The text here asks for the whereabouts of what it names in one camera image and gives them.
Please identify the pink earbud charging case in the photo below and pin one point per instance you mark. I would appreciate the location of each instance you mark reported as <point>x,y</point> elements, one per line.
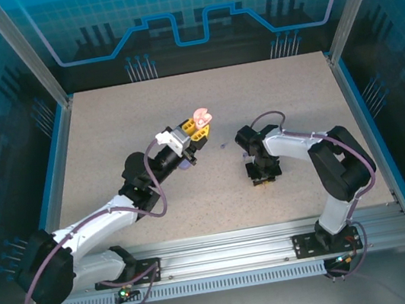
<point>202,115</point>

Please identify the right power connector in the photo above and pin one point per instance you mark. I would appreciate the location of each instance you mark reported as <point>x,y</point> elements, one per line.
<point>343,258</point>

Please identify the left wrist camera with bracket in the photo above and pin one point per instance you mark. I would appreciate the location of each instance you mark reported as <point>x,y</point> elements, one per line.
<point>165,138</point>

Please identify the aluminium mounting rail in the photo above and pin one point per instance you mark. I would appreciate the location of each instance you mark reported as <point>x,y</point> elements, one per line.
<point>222,251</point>

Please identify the purple earbud charging case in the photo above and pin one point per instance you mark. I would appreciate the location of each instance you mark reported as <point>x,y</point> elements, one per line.
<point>185,166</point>

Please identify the right aluminium frame post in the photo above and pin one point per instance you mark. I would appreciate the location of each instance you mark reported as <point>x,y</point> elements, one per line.
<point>353,1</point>

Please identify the aluminium frame post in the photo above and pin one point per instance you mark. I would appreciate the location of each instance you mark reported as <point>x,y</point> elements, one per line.
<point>353,1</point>
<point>27,52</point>

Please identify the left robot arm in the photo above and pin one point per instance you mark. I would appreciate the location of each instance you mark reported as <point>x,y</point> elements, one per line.
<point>91,227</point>

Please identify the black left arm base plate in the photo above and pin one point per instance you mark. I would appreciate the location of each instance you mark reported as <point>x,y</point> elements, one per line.
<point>149,268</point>

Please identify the aluminium side rail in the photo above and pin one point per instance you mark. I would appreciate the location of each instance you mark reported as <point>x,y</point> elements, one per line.
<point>59,174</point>
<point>365,126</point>

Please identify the left power connector with light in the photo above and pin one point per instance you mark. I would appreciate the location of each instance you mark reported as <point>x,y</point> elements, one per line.
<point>124,293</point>

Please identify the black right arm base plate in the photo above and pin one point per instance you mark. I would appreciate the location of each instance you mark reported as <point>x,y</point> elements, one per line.
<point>304,245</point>

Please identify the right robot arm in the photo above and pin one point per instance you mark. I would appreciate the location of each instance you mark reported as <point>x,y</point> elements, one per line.
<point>343,164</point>

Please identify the right aluminium side rail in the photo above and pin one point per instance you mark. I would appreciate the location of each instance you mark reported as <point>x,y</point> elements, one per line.
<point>365,126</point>

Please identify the left aluminium side rail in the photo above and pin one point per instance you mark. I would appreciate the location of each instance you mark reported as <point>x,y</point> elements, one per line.
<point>59,174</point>

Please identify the left aluminium frame post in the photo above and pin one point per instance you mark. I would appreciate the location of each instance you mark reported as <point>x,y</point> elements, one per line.
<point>27,52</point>

